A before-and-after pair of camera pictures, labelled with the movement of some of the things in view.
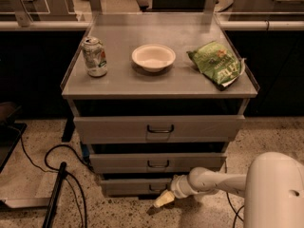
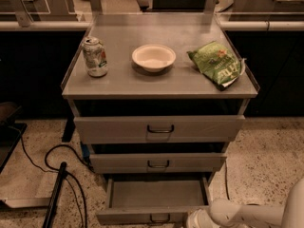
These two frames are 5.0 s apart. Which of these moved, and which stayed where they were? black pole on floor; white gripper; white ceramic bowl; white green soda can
Moved: white gripper
Stayed: black pole on floor; white green soda can; white ceramic bowl
